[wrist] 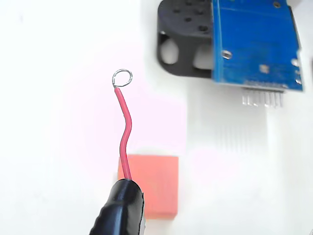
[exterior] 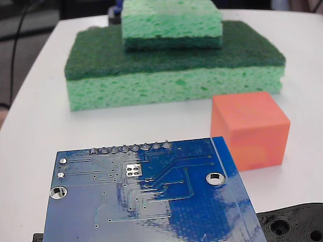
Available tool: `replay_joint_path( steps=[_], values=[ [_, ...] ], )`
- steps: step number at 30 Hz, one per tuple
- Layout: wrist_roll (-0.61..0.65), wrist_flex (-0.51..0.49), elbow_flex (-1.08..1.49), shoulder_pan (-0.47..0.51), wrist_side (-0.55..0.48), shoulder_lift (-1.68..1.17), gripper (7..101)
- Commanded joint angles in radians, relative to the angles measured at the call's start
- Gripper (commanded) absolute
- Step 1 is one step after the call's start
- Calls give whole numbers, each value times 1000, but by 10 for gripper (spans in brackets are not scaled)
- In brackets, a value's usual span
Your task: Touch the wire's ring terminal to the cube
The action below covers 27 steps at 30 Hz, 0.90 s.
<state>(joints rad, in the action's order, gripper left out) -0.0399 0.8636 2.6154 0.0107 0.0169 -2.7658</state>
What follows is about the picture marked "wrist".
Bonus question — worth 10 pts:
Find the red wire with metal loop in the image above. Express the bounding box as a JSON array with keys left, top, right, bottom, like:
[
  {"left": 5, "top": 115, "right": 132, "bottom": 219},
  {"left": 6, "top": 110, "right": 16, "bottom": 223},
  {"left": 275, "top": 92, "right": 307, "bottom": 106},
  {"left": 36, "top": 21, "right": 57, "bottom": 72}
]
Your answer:
[{"left": 112, "top": 69, "right": 134, "bottom": 182}]

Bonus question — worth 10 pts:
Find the orange cube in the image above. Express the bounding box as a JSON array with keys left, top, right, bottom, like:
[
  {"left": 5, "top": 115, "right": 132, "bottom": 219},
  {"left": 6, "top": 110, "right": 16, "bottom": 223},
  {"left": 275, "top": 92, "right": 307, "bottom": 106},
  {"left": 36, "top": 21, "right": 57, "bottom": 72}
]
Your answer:
[{"left": 117, "top": 154, "right": 179, "bottom": 220}]

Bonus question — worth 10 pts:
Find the blue circuit board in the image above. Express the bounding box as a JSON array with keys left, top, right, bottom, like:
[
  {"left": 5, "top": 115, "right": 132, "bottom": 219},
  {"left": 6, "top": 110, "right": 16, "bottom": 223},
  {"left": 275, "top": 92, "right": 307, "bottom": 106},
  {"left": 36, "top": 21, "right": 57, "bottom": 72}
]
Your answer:
[{"left": 211, "top": 0, "right": 306, "bottom": 108}]

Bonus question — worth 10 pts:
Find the black plastic board bracket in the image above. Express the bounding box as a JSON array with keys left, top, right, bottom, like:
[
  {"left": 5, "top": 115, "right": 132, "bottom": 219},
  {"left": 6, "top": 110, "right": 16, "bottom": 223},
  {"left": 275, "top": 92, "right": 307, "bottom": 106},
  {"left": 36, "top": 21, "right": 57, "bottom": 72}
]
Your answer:
[{"left": 157, "top": 0, "right": 213, "bottom": 79}]

